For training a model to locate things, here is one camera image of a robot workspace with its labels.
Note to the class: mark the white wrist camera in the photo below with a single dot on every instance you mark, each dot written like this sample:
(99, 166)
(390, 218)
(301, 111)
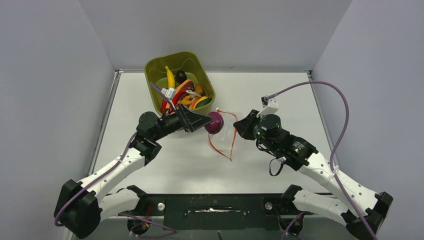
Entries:
(270, 106)
(169, 92)

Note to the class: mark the short red chili pepper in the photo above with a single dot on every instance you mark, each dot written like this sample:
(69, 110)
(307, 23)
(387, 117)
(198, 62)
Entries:
(164, 106)

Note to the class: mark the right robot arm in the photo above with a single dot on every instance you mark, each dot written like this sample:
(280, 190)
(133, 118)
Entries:
(359, 209)

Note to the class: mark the long yellow chili pepper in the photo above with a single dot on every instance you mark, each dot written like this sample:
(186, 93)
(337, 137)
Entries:
(170, 78)

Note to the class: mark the purple red onion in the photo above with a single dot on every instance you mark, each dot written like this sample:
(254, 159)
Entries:
(216, 125)

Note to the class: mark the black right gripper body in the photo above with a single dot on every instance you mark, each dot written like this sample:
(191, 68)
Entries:
(256, 132)

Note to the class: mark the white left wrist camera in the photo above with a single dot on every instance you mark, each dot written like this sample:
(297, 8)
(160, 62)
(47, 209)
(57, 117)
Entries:
(169, 92)

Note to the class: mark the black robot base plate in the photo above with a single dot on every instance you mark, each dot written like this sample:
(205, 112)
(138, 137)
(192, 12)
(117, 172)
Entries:
(240, 211)

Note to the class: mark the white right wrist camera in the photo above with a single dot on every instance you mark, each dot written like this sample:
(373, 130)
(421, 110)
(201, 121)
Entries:
(270, 106)

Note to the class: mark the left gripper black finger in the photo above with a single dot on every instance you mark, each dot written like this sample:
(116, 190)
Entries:
(194, 126)
(193, 118)

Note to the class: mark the dark purple plum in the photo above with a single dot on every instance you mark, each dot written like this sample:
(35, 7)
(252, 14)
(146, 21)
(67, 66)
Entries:
(180, 77)

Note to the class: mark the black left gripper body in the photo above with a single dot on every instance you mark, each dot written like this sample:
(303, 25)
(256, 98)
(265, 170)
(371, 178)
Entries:
(177, 120)

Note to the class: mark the watermelon slice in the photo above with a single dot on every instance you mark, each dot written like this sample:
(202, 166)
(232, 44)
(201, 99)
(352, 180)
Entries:
(193, 103)

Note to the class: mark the dark green avocado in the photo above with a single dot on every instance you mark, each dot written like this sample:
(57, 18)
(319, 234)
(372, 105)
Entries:
(204, 103)

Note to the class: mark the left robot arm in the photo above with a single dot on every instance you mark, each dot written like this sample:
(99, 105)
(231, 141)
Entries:
(83, 204)

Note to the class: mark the olive green plastic basket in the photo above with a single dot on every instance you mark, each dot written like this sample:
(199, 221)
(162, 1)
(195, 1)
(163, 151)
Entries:
(156, 78)

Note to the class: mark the clear zip bag orange zipper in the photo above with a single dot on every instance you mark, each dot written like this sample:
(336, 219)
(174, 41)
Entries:
(223, 142)

